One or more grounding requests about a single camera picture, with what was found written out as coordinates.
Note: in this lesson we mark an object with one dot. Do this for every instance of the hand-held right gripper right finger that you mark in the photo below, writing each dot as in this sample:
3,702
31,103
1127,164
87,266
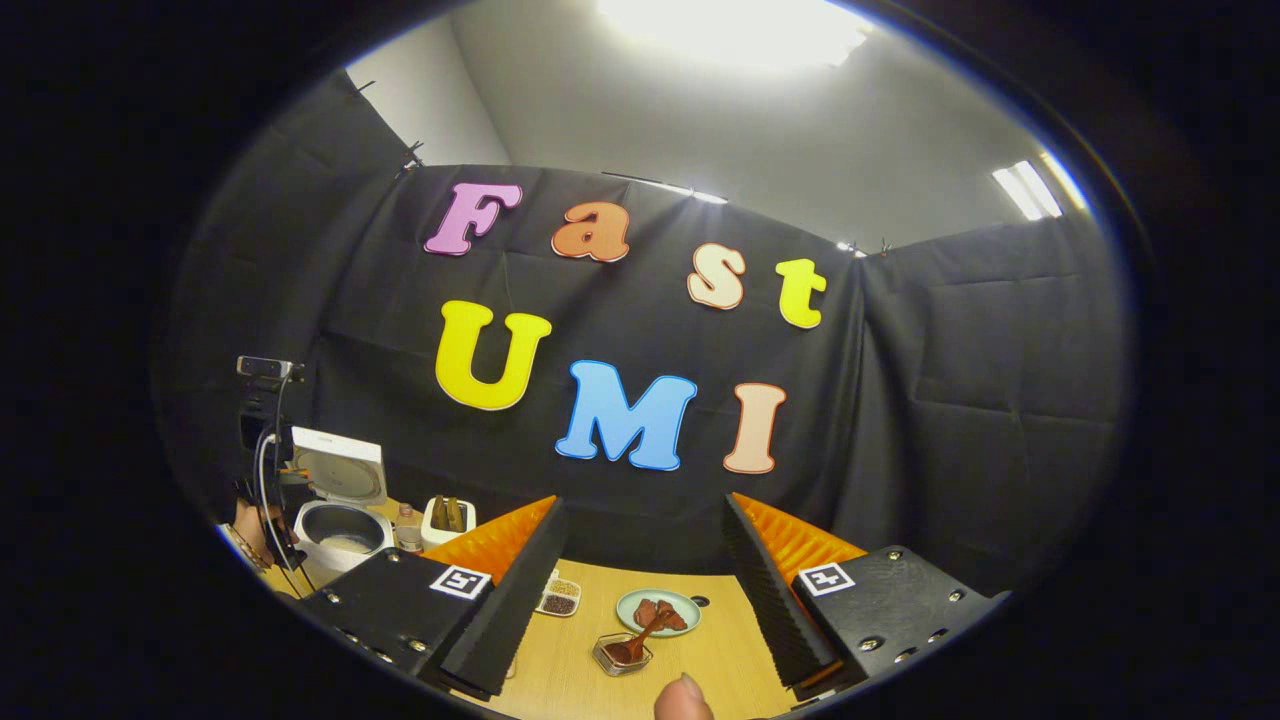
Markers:
770,600

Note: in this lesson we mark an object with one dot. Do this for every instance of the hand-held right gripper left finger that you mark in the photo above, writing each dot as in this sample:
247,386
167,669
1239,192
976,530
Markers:
515,610

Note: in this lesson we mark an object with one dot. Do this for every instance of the white rice cooker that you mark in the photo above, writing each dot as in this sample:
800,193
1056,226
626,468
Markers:
340,470

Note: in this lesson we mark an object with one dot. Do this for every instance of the brown wooden spoon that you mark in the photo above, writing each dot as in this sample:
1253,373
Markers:
640,635

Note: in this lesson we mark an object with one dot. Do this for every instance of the white divided bean dish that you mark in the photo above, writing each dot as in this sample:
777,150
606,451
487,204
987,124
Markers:
560,597

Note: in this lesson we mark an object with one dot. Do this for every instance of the brown meat steak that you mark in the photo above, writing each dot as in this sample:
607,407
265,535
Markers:
645,610
675,618

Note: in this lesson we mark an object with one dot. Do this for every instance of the white toaster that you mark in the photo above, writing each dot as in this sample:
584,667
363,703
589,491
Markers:
445,538

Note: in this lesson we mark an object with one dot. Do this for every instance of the brown bread slice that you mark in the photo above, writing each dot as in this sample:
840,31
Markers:
455,514
438,513

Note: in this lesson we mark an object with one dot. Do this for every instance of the pale green plate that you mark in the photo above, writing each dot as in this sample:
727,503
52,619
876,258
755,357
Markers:
640,625

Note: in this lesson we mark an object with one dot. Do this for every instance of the clear water bottle red label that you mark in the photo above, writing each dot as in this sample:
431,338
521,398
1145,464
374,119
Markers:
409,530

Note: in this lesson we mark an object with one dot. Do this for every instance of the ceiling light panel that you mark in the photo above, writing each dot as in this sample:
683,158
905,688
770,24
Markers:
735,28
850,247
708,197
1027,190

